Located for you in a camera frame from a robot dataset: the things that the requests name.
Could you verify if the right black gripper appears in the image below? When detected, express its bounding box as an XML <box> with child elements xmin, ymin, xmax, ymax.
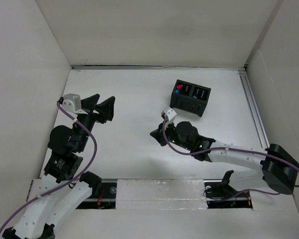
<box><xmin>149</xmin><ymin>119</ymin><xmax>192</xmax><ymax>151</ymax></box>

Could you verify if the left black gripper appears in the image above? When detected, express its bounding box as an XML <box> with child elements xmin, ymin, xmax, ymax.
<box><xmin>74</xmin><ymin>93</ymin><xmax>115</xmax><ymax>151</ymax></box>

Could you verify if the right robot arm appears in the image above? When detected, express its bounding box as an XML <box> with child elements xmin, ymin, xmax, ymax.
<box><xmin>150</xmin><ymin>121</ymin><xmax>299</xmax><ymax>196</ymax></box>

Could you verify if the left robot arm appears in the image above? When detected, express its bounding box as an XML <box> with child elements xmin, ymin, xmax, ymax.
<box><xmin>0</xmin><ymin>94</ymin><xmax>116</xmax><ymax>239</ymax></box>

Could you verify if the black two-compartment organizer box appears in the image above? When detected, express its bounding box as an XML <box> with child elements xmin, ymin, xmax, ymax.
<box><xmin>169</xmin><ymin>80</ymin><xmax>211</xmax><ymax>117</ymax></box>

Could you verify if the white foam block front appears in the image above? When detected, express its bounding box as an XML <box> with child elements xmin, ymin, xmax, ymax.
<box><xmin>116</xmin><ymin>179</ymin><xmax>207</xmax><ymax>211</ymax></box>

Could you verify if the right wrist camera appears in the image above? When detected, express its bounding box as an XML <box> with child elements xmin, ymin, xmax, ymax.
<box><xmin>161</xmin><ymin>107</ymin><xmax>177</xmax><ymax>124</ymax></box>

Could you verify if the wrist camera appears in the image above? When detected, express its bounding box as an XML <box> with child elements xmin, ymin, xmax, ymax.
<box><xmin>161</xmin><ymin>107</ymin><xmax>177</xmax><ymax>124</ymax></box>
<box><xmin>61</xmin><ymin>94</ymin><xmax>82</xmax><ymax>114</ymax></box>

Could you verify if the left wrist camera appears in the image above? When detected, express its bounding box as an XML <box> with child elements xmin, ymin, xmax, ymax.
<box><xmin>61</xmin><ymin>94</ymin><xmax>82</xmax><ymax>114</ymax></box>

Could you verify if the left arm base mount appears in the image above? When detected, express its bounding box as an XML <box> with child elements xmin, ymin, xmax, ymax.
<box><xmin>76</xmin><ymin>171</ymin><xmax>118</xmax><ymax>210</ymax></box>

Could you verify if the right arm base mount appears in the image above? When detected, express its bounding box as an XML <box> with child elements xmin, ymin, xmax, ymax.
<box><xmin>202</xmin><ymin>170</ymin><xmax>253</xmax><ymax>209</ymax></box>

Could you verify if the aluminium rail right side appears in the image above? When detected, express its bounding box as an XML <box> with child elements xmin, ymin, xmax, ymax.
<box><xmin>238</xmin><ymin>69</ymin><xmax>270</xmax><ymax>147</ymax></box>

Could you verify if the aluminium rail back edge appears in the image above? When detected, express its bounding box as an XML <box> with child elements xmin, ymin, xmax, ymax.
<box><xmin>72</xmin><ymin>65</ymin><xmax>245</xmax><ymax>71</ymax></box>

